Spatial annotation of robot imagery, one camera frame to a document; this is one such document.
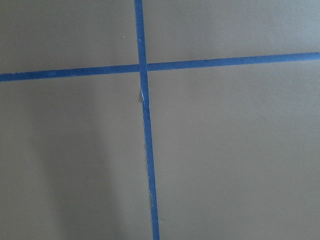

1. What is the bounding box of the blue tape strip crosswise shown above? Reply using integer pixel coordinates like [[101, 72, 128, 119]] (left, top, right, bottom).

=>
[[0, 52, 320, 82]]

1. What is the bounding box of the blue tape strip lengthwise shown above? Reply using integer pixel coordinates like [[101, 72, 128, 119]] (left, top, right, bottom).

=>
[[134, 0, 160, 240]]

